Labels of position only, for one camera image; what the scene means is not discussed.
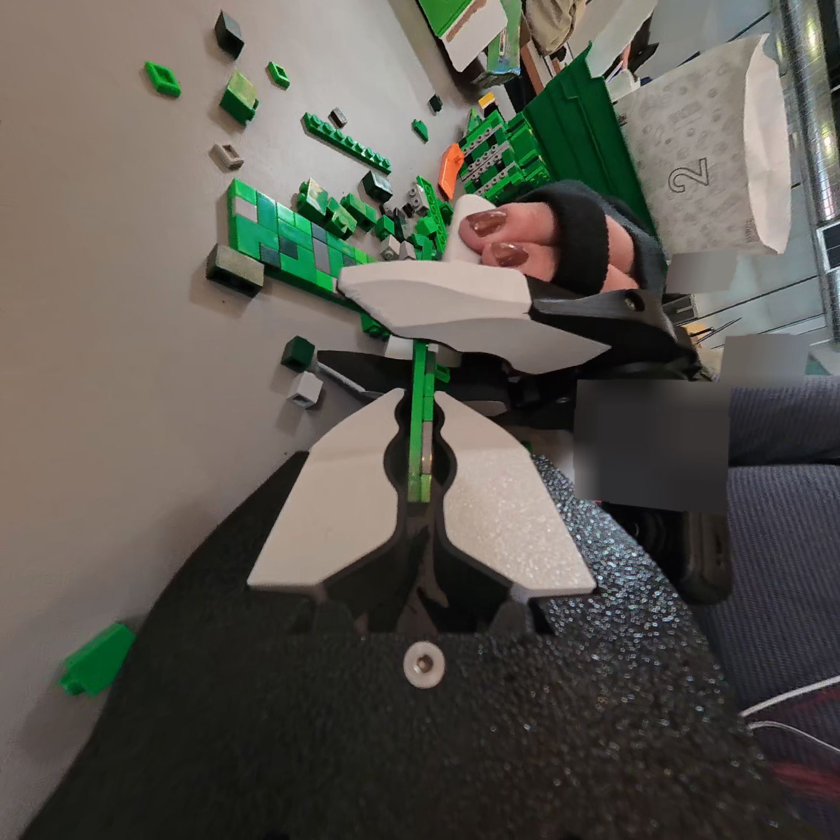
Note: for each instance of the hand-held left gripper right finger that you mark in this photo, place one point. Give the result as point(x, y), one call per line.
point(512, 518)

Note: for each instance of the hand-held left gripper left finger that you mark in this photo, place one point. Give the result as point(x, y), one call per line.
point(328, 512)

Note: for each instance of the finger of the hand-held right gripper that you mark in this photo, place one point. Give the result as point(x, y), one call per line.
point(446, 302)
point(344, 379)

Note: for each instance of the large green brick plate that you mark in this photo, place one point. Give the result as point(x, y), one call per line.
point(417, 420)

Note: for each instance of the grey desk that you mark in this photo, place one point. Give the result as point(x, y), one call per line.
point(98, 328)

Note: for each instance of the person's right hand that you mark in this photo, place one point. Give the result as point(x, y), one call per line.
point(518, 229)

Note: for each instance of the small grey brick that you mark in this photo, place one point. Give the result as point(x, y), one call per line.
point(305, 390)

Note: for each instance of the small dark green brick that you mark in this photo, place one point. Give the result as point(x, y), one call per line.
point(298, 353)

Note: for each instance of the orange brick separator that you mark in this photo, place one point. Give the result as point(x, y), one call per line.
point(451, 170)

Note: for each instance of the built green brick structure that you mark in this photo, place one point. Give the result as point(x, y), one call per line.
point(499, 157)

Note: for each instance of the dark green long brick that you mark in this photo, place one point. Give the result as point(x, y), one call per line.
point(233, 269)

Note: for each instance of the green mosaic tile panel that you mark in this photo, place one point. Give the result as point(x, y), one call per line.
point(282, 229)

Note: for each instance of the long green brick plate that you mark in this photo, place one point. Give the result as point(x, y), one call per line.
point(344, 141)

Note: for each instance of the printed white paper bag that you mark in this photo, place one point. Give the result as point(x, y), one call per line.
point(695, 131)

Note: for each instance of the green storage bin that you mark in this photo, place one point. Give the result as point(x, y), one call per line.
point(577, 118)

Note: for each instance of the person's blue trousers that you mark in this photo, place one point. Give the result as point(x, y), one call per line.
point(787, 525)

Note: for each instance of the bright green brick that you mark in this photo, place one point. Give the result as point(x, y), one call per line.
point(98, 659)

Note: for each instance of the green brick set box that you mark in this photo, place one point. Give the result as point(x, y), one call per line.
point(453, 13)

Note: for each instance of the scattered small green bricks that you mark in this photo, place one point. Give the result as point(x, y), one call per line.
point(239, 98)

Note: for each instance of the silver ventilation duct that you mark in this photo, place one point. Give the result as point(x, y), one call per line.
point(807, 98)

